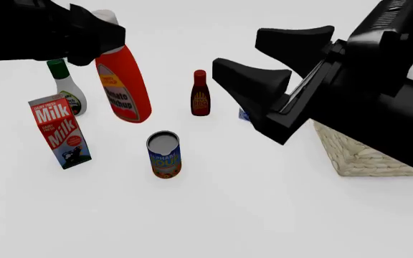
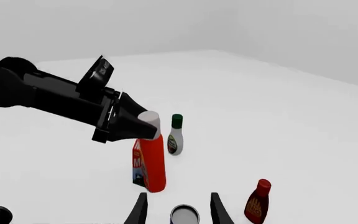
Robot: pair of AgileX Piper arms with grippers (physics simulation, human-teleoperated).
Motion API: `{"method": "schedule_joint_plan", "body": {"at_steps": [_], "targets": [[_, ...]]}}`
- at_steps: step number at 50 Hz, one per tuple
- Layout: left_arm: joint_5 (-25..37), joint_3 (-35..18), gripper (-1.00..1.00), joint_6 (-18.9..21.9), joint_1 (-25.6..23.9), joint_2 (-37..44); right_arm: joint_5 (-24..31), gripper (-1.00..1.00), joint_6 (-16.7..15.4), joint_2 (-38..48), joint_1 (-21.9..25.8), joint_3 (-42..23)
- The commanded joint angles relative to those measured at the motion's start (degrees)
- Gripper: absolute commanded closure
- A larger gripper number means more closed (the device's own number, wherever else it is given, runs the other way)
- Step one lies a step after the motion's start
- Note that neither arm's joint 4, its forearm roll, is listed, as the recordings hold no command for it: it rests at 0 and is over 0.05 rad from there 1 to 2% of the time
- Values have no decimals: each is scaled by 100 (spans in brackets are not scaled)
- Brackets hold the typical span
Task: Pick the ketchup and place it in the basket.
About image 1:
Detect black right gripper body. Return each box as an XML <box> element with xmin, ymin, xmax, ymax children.
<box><xmin>252</xmin><ymin>39</ymin><xmax>351</xmax><ymax>146</ymax></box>

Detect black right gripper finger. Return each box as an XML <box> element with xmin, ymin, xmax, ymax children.
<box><xmin>255</xmin><ymin>25</ymin><xmax>336</xmax><ymax>80</ymax></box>
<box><xmin>212</xmin><ymin>57</ymin><xmax>293</xmax><ymax>130</ymax></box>

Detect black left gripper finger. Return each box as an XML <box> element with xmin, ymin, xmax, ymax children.
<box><xmin>66</xmin><ymin>3</ymin><xmax>127</xmax><ymax>67</ymax></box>

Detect red tomato ketchup bottle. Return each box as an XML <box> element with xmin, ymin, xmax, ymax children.
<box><xmin>92</xmin><ymin>9</ymin><xmax>153</xmax><ymax>124</ymax></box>

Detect pale woven wicker basket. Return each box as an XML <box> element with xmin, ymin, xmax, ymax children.
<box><xmin>312</xmin><ymin>54</ymin><xmax>413</xmax><ymax>178</ymax></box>

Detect small blue white box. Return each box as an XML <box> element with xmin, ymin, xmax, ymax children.
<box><xmin>238</xmin><ymin>107</ymin><xmax>252</xmax><ymax>123</ymax></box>

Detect dark red BBQ sauce bottle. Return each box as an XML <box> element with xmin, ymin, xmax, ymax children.
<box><xmin>191</xmin><ymin>69</ymin><xmax>212</xmax><ymax>117</ymax></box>

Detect white dressing bottle green cap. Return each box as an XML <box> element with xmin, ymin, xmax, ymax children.
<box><xmin>46</xmin><ymin>58</ymin><xmax>87</xmax><ymax>117</ymax></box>

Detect red milk carton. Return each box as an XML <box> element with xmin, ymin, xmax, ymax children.
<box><xmin>28</xmin><ymin>93</ymin><xmax>92</xmax><ymax>170</ymax></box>

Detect blue alphabet soup can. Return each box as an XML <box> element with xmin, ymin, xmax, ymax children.
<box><xmin>146</xmin><ymin>130</ymin><xmax>183</xmax><ymax>180</ymax></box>

